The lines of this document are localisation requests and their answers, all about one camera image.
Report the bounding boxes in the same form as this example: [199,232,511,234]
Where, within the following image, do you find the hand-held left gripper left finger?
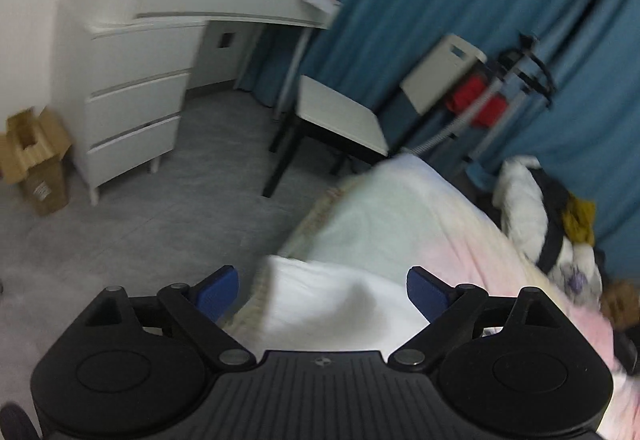
[85,265,256,373]

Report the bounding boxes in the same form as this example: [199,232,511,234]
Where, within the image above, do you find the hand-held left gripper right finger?
[389,266,563,375]

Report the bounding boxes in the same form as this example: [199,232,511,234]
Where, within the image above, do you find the white pants with black stripe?
[220,254,432,352]

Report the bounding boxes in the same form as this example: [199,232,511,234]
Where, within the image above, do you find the pastel tie-dye duvet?
[274,153,640,440]

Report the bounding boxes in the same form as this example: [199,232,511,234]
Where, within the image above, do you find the mustard yellow cloth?
[562,195,597,246]

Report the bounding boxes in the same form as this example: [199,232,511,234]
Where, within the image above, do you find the red garment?
[446,73,507,129]

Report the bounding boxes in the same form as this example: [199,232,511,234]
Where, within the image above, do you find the open cardboard box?
[0,105,74,217]

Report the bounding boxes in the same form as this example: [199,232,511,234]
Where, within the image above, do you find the garment steamer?
[400,34,559,167]

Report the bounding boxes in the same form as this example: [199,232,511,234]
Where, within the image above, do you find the white dressing table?
[52,0,342,207]

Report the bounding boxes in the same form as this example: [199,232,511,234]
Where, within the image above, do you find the chair with black frame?
[262,33,489,199]

